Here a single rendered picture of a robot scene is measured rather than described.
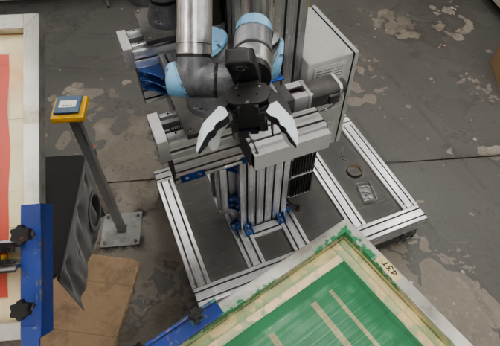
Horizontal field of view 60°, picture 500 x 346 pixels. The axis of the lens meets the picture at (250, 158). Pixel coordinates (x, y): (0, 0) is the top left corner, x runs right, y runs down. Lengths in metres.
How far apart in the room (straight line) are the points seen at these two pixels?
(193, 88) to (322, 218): 1.55
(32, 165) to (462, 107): 2.98
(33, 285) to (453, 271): 2.09
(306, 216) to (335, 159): 0.45
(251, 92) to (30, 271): 0.69
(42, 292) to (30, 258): 0.08
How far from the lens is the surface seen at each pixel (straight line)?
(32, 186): 1.15
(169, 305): 2.35
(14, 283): 1.21
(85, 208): 1.69
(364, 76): 3.55
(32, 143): 1.17
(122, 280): 2.44
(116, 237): 2.59
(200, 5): 0.93
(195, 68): 0.91
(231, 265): 2.17
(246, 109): 0.70
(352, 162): 2.60
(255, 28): 0.85
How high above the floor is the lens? 2.15
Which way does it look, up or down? 50 degrees down
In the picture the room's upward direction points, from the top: straight up
